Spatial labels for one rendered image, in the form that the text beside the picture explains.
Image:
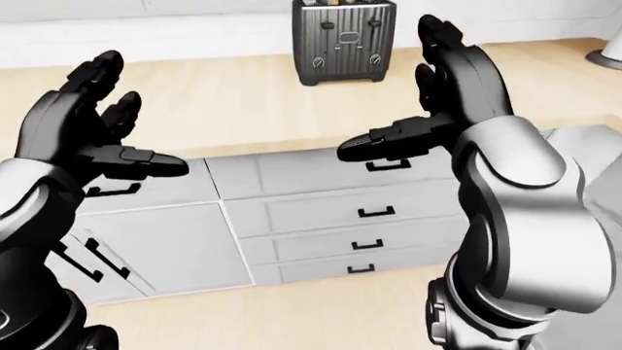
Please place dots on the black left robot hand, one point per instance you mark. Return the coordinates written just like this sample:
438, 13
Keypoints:
58, 124

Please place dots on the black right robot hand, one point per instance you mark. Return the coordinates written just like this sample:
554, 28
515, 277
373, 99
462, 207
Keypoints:
471, 84

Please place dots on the round toaster dial knob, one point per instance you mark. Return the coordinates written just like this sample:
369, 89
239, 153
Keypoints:
375, 59
318, 62

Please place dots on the black toaster lever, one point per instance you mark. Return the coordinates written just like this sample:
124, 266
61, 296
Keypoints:
374, 23
328, 26

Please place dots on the dark grey ribbed toaster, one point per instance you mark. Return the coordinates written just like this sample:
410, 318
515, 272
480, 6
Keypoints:
340, 54

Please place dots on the toast slice in toaster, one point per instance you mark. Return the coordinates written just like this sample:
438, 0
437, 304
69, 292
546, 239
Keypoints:
333, 2

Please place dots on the white narrow drawer front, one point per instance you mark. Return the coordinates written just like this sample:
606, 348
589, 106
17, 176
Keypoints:
170, 189

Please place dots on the white appliance base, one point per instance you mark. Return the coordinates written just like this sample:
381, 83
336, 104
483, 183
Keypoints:
605, 53

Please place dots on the white cabinet door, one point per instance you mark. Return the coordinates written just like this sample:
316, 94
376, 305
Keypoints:
184, 244
97, 288

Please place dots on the white wide drawer front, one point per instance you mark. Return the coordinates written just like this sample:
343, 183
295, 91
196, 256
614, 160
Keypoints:
311, 271
311, 215
311, 246
301, 175

